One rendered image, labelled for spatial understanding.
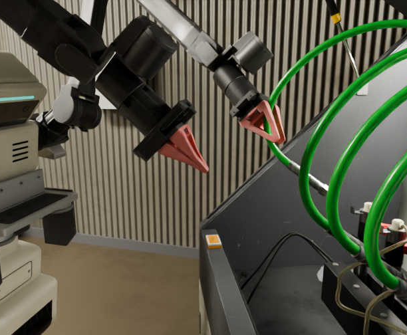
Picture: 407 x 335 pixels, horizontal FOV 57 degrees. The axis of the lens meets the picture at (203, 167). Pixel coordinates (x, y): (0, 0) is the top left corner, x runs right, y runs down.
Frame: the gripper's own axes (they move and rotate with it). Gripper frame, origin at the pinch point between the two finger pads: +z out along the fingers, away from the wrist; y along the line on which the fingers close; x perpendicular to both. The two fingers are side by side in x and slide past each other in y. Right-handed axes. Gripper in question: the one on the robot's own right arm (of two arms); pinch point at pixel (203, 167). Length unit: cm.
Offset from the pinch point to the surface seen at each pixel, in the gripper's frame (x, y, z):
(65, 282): 157, -163, 3
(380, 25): 17.4, 35.6, 5.1
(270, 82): 194, 21, 6
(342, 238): -9.0, 8.5, 17.8
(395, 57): 1.0, 29.4, 7.5
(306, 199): -1.7, 7.9, 13.5
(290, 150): 39.6, 8.6, 15.2
